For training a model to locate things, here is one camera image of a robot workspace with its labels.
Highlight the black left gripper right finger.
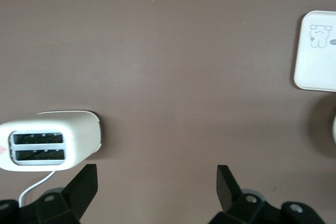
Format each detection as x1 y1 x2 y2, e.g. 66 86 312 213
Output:
209 165 324 224

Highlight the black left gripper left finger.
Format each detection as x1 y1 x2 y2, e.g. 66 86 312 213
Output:
0 164 99 224

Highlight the white two-slot toaster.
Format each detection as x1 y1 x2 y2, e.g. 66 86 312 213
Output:
0 110 103 172

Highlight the white tray with bear print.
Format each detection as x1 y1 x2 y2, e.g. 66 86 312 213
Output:
293 10 336 91

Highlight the white toaster power cable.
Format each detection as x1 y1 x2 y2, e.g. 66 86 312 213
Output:
18 170 57 207

